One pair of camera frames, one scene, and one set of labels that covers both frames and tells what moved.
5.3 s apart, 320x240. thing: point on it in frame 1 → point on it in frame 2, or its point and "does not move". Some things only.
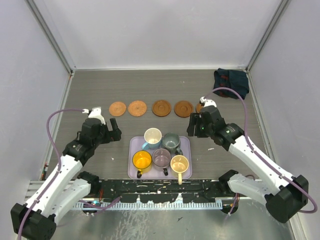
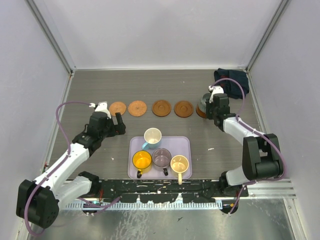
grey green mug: [171, 141] → [202, 103]
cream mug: [179, 164] does not move
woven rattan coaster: [117, 109] does not move
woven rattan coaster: [137, 108] does not move
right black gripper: [190, 129] → [208, 115]
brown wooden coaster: [183, 109] does not move
